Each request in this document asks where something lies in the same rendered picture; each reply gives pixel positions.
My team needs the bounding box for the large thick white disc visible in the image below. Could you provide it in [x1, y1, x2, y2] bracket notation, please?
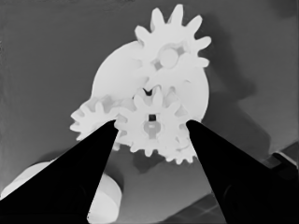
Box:
[0, 160, 123, 224]

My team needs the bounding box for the white toothed gear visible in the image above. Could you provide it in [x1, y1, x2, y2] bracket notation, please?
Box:
[68, 94, 124, 143]
[160, 133, 199, 166]
[134, 3, 213, 83]
[113, 86, 192, 158]

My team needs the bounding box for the white round carrier with pins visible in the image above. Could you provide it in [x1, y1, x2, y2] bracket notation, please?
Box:
[91, 40, 210, 125]

